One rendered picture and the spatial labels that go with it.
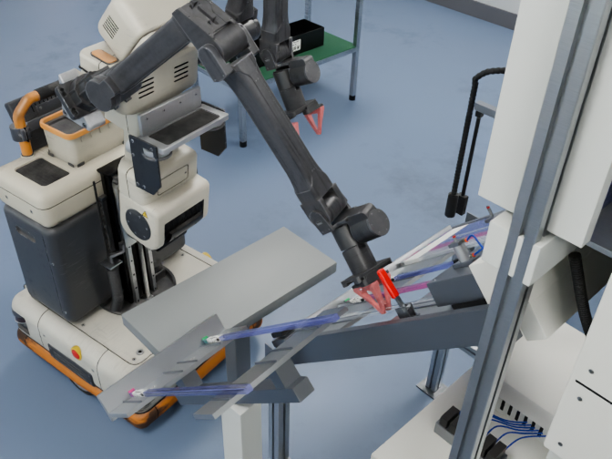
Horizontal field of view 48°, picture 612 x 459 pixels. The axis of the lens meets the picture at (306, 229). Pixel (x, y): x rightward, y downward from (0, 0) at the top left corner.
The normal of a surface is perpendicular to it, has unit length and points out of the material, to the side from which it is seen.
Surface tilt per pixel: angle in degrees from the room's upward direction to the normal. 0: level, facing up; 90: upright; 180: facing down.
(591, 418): 90
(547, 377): 0
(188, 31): 96
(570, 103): 90
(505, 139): 90
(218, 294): 0
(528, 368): 0
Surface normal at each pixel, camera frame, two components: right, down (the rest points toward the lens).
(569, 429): -0.73, 0.40
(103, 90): -0.52, 0.59
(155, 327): 0.03, -0.79
